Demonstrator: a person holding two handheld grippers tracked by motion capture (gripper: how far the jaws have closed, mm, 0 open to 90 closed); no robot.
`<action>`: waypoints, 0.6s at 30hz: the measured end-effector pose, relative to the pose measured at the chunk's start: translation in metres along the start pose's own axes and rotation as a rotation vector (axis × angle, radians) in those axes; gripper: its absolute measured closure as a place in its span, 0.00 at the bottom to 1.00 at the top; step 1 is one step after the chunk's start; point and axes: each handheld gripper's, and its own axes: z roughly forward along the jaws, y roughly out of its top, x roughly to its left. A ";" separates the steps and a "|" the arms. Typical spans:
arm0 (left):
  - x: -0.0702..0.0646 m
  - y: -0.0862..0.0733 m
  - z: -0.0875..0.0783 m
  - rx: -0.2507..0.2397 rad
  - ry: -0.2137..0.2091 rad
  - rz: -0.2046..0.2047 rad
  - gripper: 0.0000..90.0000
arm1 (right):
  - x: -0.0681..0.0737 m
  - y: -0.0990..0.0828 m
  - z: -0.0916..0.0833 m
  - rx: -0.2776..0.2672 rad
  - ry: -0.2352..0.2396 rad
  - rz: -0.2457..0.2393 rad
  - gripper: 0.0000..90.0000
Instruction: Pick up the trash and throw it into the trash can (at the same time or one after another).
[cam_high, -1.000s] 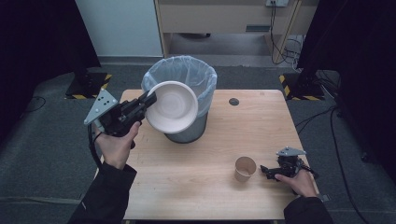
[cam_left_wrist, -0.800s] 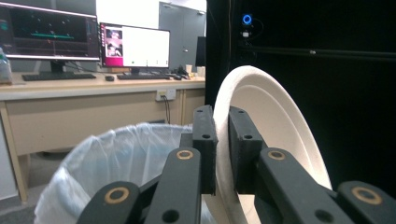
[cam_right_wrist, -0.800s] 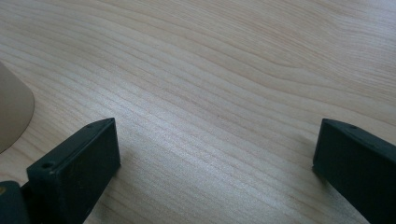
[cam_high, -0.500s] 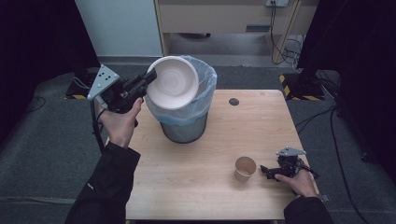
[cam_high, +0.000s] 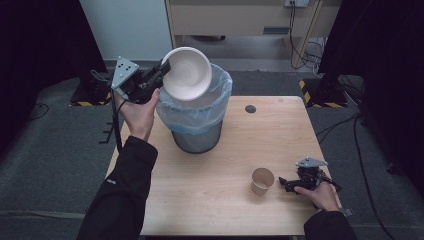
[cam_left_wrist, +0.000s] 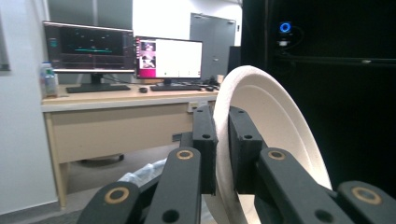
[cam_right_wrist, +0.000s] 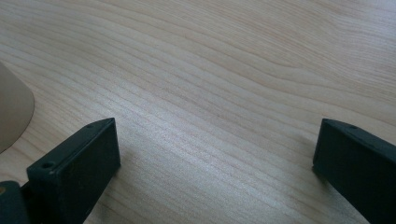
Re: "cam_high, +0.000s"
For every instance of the dark round table grommet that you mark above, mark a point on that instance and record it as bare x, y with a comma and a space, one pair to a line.
250, 109

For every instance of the person's right hand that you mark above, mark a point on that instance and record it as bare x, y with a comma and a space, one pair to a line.
321, 198

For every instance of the person's left hand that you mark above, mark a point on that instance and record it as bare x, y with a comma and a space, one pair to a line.
140, 113

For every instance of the wall power outlet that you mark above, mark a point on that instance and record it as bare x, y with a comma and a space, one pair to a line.
296, 3

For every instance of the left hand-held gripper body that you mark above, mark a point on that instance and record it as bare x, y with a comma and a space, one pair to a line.
133, 83

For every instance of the black curtain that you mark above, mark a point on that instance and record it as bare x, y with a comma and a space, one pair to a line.
40, 60
386, 66

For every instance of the beige wooden cabinet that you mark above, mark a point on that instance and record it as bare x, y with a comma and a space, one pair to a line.
240, 20

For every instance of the hazard-striped stand base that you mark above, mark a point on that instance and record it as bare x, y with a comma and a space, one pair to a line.
325, 95
90, 96

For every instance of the metal mesh trash can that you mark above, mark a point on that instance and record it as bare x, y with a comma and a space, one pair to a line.
198, 140

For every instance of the translucent blue trash bag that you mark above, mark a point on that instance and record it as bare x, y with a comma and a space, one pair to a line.
200, 115

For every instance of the brown paper cup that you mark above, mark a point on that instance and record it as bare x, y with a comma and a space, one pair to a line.
262, 180

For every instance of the white paper bowl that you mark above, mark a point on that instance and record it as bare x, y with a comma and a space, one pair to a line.
188, 74

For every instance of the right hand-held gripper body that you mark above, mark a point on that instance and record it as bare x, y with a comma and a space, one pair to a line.
310, 173

